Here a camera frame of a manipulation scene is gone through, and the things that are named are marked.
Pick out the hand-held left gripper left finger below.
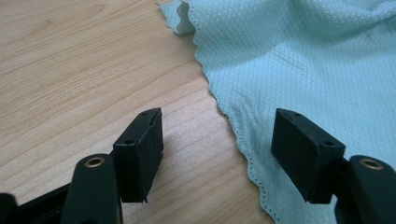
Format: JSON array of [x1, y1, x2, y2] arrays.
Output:
[[112, 106, 164, 204]]

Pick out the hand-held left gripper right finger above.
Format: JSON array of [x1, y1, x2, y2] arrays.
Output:
[[270, 107, 347, 205]]

